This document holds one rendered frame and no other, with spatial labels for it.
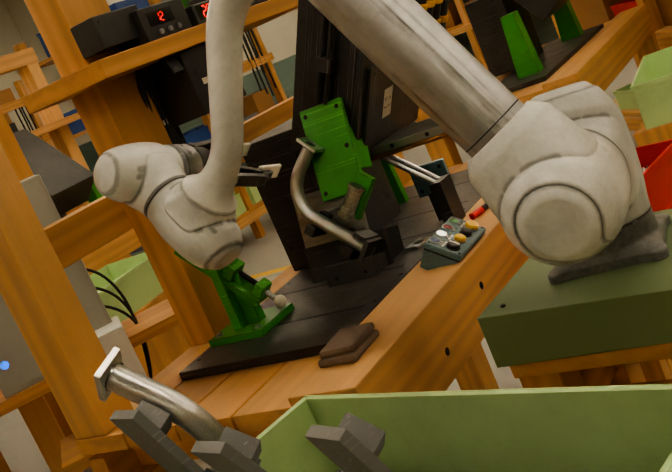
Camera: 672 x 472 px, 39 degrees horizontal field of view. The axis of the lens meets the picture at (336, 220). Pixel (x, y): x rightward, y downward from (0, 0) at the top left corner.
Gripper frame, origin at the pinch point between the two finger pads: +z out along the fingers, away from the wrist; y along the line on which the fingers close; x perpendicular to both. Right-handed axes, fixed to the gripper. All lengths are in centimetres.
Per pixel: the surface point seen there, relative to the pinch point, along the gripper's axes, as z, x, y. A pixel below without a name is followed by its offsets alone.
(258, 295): -2.0, 23.8, -14.6
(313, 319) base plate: -0.7, 21.0, -27.9
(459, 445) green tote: -51, -7, -78
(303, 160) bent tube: 17.2, 1.0, -0.4
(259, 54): 551, 158, 406
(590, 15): 413, -18, 91
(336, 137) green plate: 20.5, -6.6, -3.9
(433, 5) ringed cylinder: 42, -38, -1
